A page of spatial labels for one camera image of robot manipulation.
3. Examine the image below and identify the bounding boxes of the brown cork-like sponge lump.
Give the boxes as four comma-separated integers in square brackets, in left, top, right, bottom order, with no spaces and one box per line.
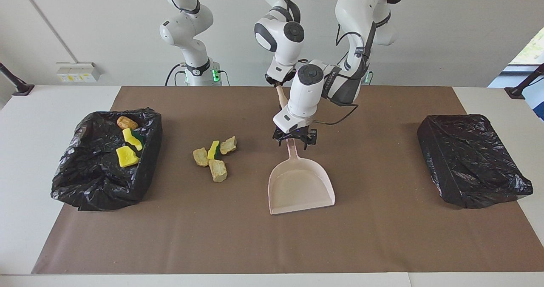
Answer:
[117,116,139,131]

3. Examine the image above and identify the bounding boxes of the black bag-lined trash bin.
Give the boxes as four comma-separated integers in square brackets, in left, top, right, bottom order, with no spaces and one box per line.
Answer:
[51,107,163,212]
[417,114,533,209]

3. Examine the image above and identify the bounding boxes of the beige plastic dustpan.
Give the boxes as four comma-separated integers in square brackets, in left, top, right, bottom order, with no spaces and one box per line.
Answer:
[268,139,336,216]

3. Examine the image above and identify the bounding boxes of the yellow sponge green scouring pad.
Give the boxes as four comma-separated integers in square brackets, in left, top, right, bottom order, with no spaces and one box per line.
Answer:
[122,128,145,151]

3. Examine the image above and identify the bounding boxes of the yellow sponge piece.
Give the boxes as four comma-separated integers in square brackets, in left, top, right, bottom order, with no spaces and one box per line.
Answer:
[116,146,140,168]

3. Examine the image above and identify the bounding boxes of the window with dark frame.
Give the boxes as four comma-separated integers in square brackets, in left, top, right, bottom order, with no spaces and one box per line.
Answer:
[488,27,544,122]

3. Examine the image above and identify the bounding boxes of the beige hand brush black bristles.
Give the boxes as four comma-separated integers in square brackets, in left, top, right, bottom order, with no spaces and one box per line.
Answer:
[275,83,289,109]

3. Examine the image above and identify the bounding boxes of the black camera stand foot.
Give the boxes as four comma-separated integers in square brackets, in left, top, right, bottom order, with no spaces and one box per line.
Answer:
[504,63,544,100]
[0,62,35,97]

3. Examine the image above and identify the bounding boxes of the beige sponge chunk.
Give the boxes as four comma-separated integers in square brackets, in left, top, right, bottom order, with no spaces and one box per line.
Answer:
[193,148,210,168]
[208,159,228,183]
[220,136,238,155]

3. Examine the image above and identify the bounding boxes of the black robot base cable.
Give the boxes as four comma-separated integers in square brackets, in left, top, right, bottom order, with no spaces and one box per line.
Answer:
[165,63,188,86]

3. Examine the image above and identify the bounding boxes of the white wall socket box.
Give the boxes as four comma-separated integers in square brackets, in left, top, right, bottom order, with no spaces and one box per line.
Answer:
[56,62,102,83]

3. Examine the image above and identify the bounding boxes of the brown paper table mat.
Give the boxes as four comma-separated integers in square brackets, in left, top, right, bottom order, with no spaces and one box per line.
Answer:
[32,86,544,275]

